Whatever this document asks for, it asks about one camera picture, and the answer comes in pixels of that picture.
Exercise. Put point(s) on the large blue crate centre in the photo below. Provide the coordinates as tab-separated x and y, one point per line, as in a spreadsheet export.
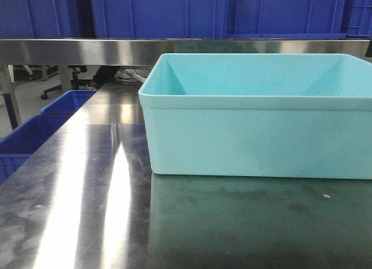
218	19

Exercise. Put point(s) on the light teal plastic bin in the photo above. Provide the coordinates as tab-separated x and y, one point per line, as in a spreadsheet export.
264	115

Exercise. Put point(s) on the small blue bin near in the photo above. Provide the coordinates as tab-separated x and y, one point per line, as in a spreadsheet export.
22	142

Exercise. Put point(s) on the blue crate far right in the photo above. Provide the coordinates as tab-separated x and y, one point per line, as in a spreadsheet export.
356	21

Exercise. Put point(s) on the large blue crate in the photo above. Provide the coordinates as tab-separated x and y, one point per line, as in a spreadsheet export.
218	19
39	19

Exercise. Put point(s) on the small blue bin far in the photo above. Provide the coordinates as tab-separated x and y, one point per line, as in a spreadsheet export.
67	104

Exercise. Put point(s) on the large blue crate left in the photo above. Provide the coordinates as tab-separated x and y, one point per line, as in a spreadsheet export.
39	19

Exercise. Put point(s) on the steel shelf leg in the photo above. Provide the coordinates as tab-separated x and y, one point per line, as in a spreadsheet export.
9	96

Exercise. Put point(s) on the stainless steel upper shelf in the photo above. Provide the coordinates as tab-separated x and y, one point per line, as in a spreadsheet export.
95	52

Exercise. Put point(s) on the small blue bin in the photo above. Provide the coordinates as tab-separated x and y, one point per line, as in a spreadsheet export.
22	142
67	104

